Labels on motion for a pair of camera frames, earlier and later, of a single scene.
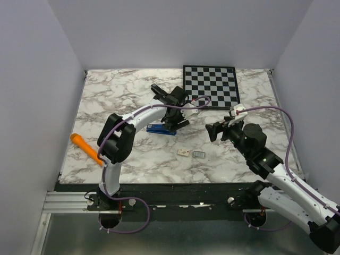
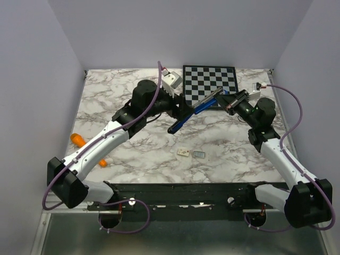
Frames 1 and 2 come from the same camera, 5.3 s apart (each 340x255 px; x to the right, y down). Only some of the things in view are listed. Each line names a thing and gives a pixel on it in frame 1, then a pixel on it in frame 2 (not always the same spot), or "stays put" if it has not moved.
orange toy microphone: x=85 y=147 stays put
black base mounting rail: x=167 y=202 stays put
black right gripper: x=218 y=127 → x=226 y=100
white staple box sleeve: x=183 y=152 stays put
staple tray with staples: x=198 y=154 stays put
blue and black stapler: x=159 y=128 → x=201 y=105
